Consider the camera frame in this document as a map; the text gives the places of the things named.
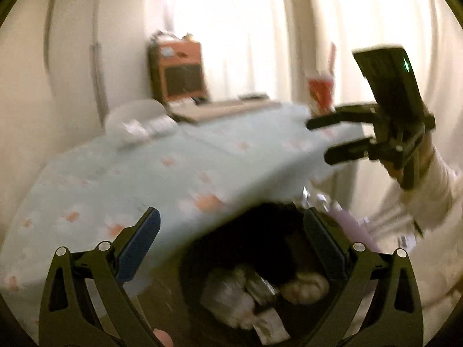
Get pink printed wrapper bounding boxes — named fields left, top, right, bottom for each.
left=253, top=311, right=292, bottom=345

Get orange cardboard box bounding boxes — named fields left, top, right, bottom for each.
left=148, top=38, right=210, bottom=104

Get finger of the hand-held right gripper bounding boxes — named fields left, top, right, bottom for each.
left=306, top=103, right=379, bottom=131
left=324, top=136, right=377, bottom=165

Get white tissue paper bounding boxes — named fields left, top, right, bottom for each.
left=201, top=265, right=261, bottom=329

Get wooden cutting board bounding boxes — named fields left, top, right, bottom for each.
left=170, top=99, right=283, bottom=123

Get white cloth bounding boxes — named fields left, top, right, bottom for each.
left=280, top=273, right=330, bottom=304

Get orange printed paper cup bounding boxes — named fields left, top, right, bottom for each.
left=307, top=74, right=337, bottom=114

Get person's left hand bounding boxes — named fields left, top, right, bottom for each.
left=152, top=328, right=174, bottom=347

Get person's right forearm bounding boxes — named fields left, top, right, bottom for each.
left=398, top=148, right=463, bottom=235

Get white wardrobe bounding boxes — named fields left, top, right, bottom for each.
left=43, top=0, right=153, bottom=123

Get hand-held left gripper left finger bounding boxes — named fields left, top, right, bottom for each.
left=38, top=207, right=161, bottom=347

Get daisy print tablecloth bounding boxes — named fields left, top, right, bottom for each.
left=0, top=99, right=366, bottom=340

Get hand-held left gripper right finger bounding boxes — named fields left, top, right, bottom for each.
left=303, top=207, right=424, bottom=347

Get lavender plastic bag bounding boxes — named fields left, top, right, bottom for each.
left=300, top=188, right=380, bottom=254

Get black trash bin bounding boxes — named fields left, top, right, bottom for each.
left=179, top=202, right=362, bottom=347

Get person's right hand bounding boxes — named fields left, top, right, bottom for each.
left=383, top=130, right=436, bottom=189

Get white curtain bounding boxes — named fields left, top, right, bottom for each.
left=174, top=0, right=463, bottom=189

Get packets on cardboard box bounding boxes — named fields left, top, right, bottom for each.
left=152, top=31, right=196, bottom=44

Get silver foil wrapper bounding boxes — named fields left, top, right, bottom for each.
left=121, top=116, right=178, bottom=141

